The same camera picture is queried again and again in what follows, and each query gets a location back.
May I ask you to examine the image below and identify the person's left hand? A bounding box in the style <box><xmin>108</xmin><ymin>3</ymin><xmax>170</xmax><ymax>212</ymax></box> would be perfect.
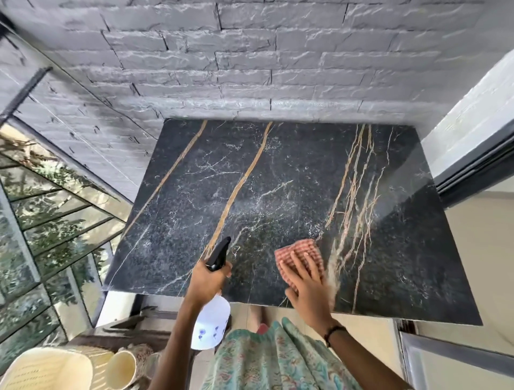
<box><xmin>185</xmin><ymin>259</ymin><xmax>233</xmax><ymax>308</ymax></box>

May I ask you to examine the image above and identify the person's right hand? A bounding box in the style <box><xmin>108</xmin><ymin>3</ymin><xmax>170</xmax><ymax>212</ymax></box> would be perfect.
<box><xmin>278</xmin><ymin>251</ymin><xmax>336</xmax><ymax>334</ymax></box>

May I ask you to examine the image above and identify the white spray bottle black head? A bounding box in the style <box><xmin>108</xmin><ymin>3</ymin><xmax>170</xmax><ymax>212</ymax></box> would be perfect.
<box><xmin>191</xmin><ymin>236</ymin><xmax>233</xmax><ymax>351</ymax></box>

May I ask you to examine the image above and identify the brown checked cloth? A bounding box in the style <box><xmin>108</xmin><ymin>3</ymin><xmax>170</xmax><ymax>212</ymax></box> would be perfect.
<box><xmin>274</xmin><ymin>239</ymin><xmax>325</xmax><ymax>292</ymax></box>

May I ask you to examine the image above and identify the cream floral cup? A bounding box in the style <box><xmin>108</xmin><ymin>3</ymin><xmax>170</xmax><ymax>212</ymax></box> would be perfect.
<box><xmin>107</xmin><ymin>343</ymin><xmax>155</xmax><ymax>390</ymax></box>

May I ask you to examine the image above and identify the person's left forearm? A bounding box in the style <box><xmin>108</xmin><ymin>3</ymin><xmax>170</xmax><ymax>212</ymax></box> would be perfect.
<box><xmin>148</xmin><ymin>301</ymin><xmax>209</xmax><ymax>390</ymax></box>

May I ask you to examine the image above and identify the person's right forearm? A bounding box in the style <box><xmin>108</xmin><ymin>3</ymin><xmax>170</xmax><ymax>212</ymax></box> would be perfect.
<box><xmin>327</xmin><ymin>327</ymin><xmax>410</xmax><ymax>390</ymax></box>

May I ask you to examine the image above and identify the person's foot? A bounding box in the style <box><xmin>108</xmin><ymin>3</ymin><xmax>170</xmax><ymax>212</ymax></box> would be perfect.
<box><xmin>255</xmin><ymin>305</ymin><xmax>272</xmax><ymax>335</ymax></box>

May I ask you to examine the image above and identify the black marble table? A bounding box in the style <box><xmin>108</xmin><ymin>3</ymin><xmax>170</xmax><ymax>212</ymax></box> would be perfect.
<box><xmin>102</xmin><ymin>117</ymin><xmax>482</xmax><ymax>327</ymax></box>

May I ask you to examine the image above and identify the dark brown plastic stool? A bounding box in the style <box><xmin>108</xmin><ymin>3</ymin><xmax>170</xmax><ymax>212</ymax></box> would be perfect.
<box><xmin>66</xmin><ymin>307</ymin><xmax>198</xmax><ymax>390</ymax></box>

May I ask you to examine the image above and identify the white concrete ledge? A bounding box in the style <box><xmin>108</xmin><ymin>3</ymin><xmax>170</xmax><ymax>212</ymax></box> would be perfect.
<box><xmin>96</xmin><ymin>291</ymin><xmax>135</xmax><ymax>327</ymax></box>

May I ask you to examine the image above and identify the green leafy tree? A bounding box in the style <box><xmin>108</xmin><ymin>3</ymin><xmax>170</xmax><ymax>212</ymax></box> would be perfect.
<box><xmin>0</xmin><ymin>132</ymin><xmax>125</xmax><ymax>362</ymax></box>

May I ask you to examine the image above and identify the cream plastic basket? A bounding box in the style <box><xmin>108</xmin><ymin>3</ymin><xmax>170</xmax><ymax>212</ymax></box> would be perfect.
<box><xmin>0</xmin><ymin>346</ymin><xmax>115</xmax><ymax>390</ymax></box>

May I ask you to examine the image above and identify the black metal railing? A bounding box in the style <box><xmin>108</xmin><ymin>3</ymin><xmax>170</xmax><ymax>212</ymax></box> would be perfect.
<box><xmin>0</xmin><ymin>66</ymin><xmax>133</xmax><ymax>362</ymax></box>

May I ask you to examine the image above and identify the black bead bracelet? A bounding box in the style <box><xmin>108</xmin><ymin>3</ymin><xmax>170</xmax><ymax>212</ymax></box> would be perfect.
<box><xmin>323</xmin><ymin>324</ymin><xmax>348</xmax><ymax>348</ymax></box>

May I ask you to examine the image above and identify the black door frame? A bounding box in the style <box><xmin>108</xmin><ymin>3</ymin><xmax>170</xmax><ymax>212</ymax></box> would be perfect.
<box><xmin>433</xmin><ymin>120</ymin><xmax>514</xmax><ymax>209</ymax></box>

